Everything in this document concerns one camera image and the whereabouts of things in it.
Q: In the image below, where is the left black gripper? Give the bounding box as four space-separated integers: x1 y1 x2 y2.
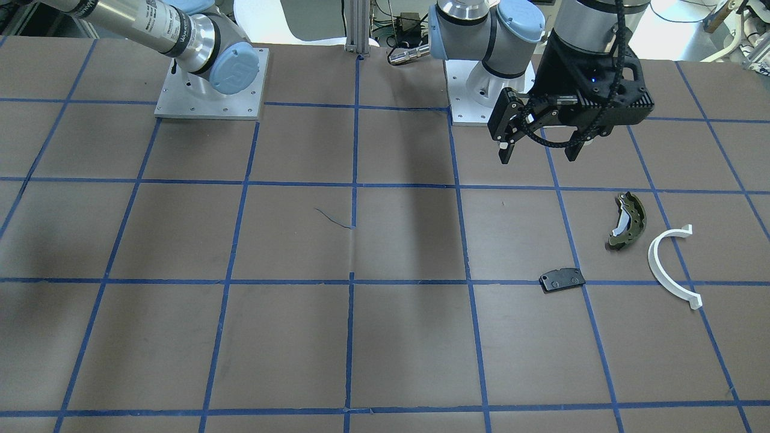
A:
487 33 655 165

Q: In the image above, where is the green brake shoe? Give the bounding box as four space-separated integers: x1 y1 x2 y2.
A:
606 191 646 250

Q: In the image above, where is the black brake pad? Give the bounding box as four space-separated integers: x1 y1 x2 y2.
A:
538 268 586 293

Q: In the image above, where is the silver cylindrical connector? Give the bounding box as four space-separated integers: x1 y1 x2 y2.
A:
387 44 431 66

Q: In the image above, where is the white curved plastic part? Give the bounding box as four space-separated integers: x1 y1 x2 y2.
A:
647 224 703 310

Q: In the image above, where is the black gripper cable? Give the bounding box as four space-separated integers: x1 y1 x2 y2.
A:
516 0 626 149

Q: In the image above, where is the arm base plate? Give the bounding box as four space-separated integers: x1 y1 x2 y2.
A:
445 60 535 126
154 47 270 120

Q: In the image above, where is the aluminium frame post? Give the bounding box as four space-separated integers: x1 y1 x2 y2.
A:
341 0 371 57

